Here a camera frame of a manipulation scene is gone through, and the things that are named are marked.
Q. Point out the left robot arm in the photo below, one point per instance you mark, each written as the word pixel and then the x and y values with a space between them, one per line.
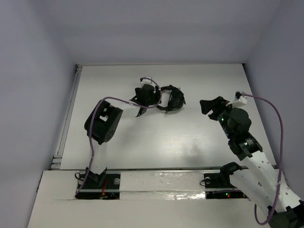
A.
pixel 102 123

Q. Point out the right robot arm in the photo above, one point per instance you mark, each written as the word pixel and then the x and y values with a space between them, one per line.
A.
pixel 260 182

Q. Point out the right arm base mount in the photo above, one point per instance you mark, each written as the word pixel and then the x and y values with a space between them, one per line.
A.
pixel 218 186

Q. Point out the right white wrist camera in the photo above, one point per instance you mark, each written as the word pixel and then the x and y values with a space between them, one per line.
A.
pixel 239 100

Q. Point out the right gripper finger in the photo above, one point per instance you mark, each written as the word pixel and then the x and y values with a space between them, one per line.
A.
pixel 218 101
pixel 206 106

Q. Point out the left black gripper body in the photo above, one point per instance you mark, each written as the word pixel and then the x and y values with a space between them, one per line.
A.
pixel 141 104

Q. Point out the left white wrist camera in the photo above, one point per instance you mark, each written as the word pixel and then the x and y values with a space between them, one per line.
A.
pixel 147 80

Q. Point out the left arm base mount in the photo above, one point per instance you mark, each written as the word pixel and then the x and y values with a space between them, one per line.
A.
pixel 103 186

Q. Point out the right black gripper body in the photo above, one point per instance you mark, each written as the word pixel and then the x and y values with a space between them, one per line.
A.
pixel 222 113

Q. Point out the metal rail with tape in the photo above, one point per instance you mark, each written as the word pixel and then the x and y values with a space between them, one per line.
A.
pixel 162 185

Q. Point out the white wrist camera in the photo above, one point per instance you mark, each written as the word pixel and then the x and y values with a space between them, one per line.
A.
pixel 147 80
pixel 239 100

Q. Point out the black headset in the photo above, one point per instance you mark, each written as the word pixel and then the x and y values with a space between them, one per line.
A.
pixel 176 99

